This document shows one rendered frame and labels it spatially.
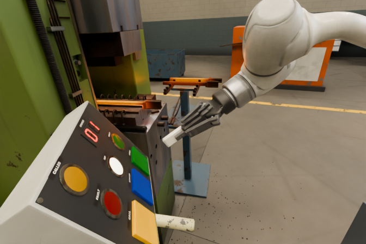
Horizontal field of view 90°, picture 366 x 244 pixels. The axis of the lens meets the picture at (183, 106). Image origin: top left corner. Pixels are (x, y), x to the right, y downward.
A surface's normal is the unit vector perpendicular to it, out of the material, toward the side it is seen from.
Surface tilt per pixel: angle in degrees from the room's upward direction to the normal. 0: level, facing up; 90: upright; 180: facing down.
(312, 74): 90
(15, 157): 90
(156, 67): 90
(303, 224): 0
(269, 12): 47
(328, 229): 0
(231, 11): 90
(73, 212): 60
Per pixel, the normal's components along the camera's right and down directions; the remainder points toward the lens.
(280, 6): -0.43, -0.34
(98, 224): 0.81, -0.58
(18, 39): 0.98, 0.04
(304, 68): -0.34, 0.41
